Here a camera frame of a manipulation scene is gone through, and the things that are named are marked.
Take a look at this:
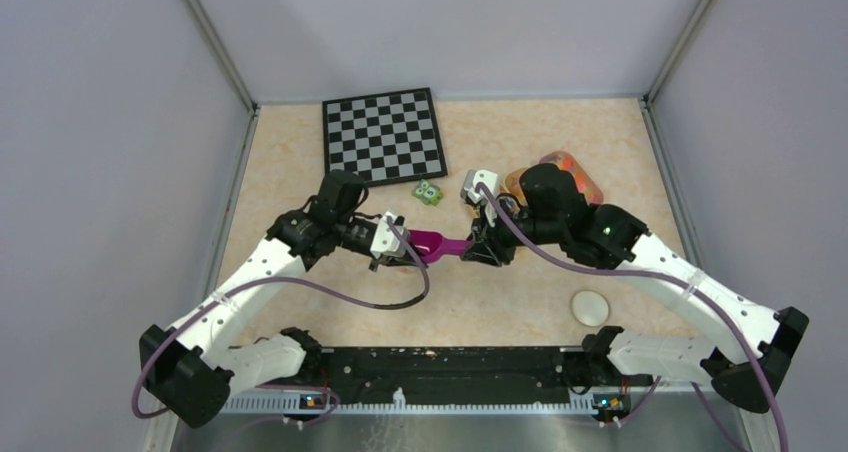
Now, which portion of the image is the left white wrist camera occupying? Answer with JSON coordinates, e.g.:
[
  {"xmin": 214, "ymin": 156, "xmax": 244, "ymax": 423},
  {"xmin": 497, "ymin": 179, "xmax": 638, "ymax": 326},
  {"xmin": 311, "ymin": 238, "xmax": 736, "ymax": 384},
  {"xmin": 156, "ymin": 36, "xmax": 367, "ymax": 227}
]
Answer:
[{"xmin": 370, "ymin": 211, "xmax": 408, "ymax": 259}]

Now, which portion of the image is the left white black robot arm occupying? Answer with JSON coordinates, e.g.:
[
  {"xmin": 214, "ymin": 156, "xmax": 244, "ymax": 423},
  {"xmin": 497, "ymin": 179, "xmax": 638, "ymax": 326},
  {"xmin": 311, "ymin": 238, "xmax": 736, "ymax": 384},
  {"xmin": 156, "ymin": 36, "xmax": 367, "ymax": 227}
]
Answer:
[{"xmin": 131, "ymin": 170, "xmax": 430, "ymax": 428}]

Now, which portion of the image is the white round lid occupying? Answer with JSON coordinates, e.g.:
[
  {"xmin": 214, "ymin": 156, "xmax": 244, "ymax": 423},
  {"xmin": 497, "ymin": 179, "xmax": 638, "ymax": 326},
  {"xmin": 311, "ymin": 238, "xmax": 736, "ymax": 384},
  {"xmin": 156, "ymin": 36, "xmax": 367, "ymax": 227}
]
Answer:
[{"xmin": 570, "ymin": 290, "xmax": 610, "ymax": 327}]

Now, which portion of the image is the magenta plastic scoop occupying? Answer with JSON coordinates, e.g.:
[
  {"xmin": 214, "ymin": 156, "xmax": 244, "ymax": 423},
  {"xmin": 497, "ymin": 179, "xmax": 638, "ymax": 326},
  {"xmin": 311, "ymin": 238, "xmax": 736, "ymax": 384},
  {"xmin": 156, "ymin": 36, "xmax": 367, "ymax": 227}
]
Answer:
[{"xmin": 409, "ymin": 229, "xmax": 472, "ymax": 264}]

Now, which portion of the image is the black white chessboard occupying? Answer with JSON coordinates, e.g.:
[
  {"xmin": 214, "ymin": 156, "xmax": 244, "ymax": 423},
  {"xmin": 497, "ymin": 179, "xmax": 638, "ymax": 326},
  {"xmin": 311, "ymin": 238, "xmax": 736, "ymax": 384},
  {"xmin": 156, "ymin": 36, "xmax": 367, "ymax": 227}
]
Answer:
[{"xmin": 321, "ymin": 87, "xmax": 449, "ymax": 187}]

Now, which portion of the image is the tray with mixed colourful candies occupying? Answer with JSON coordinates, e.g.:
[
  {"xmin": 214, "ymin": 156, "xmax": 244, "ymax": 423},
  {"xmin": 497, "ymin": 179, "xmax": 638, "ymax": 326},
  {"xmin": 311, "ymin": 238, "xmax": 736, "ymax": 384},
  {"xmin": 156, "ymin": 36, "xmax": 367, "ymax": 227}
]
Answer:
[{"xmin": 538, "ymin": 151, "xmax": 604, "ymax": 205}]

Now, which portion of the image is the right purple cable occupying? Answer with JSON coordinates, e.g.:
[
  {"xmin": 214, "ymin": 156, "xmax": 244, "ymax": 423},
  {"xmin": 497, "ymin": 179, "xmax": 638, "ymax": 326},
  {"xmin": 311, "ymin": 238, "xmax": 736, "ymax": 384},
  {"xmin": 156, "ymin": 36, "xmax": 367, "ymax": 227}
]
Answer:
[{"xmin": 476, "ymin": 182, "xmax": 791, "ymax": 452}]

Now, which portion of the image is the purple cable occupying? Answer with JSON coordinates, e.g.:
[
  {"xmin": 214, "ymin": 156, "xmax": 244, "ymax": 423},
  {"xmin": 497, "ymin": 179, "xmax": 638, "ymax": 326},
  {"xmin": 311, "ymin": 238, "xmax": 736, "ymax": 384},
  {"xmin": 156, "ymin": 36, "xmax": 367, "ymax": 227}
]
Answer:
[
  {"xmin": 131, "ymin": 217, "xmax": 432, "ymax": 430},
  {"xmin": 476, "ymin": 182, "xmax": 791, "ymax": 452}
]

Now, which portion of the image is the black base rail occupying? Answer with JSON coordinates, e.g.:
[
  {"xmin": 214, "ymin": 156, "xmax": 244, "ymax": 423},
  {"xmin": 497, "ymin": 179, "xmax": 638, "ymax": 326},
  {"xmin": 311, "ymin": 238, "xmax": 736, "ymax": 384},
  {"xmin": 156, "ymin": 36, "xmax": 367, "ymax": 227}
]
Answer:
[{"xmin": 258, "ymin": 346, "xmax": 654, "ymax": 407}]

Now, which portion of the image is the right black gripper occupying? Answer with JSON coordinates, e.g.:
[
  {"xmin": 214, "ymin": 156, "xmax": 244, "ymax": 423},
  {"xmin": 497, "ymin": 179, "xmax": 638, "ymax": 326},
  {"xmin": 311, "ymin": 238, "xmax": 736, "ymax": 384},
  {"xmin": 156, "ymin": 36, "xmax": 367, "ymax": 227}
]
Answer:
[{"xmin": 461, "ymin": 194, "xmax": 564, "ymax": 265}]

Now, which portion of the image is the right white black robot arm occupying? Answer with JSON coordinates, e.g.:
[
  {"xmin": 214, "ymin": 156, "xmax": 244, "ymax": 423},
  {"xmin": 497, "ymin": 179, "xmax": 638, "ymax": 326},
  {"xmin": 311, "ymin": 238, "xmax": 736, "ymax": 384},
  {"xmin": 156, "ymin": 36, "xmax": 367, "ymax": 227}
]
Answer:
[{"xmin": 460, "ymin": 163, "xmax": 809, "ymax": 414}]

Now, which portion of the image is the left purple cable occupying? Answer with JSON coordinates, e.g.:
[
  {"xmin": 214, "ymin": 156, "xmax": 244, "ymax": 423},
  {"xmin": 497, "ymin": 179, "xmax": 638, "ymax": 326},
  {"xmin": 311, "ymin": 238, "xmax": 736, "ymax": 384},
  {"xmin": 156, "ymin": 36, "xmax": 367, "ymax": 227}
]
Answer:
[{"xmin": 131, "ymin": 217, "xmax": 432, "ymax": 430}]

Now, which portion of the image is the green owl toy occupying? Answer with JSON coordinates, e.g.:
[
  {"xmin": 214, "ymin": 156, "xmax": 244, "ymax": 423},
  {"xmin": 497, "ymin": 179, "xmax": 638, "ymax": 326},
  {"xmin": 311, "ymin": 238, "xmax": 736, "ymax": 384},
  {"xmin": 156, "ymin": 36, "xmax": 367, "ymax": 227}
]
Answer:
[{"xmin": 412, "ymin": 180, "xmax": 444, "ymax": 206}]

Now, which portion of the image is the tray with yellow gummy candies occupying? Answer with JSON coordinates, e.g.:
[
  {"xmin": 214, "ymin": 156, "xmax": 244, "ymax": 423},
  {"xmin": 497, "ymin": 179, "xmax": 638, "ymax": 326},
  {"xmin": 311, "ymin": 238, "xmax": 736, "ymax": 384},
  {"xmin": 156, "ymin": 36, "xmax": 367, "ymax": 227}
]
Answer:
[{"xmin": 500, "ymin": 167, "xmax": 527, "ymax": 206}]

